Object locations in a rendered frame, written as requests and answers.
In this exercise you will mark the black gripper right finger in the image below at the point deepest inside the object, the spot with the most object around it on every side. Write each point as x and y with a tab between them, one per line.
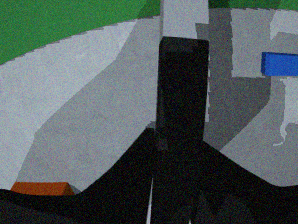
228	194

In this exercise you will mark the green mat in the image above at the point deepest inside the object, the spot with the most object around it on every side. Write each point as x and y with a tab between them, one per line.
30	24

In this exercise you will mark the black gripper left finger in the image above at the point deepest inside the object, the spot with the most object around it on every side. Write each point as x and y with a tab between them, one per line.
121	196

